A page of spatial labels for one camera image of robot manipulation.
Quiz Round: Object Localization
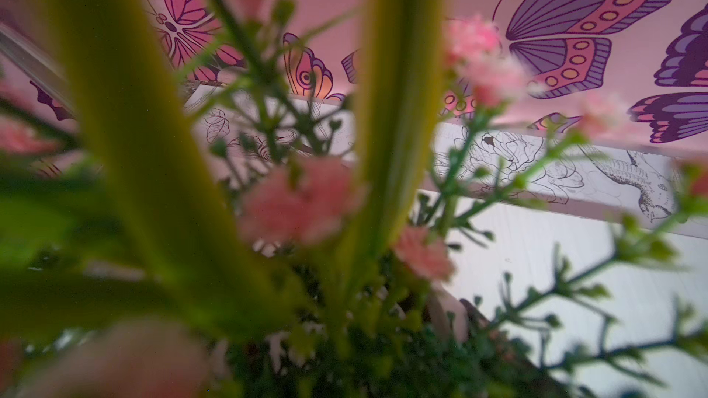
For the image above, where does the pink plant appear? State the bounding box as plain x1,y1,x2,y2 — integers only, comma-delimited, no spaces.
1,0,707,397

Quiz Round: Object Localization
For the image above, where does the white two-tier rack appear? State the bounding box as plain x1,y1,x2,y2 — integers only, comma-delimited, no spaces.
0,21,708,398

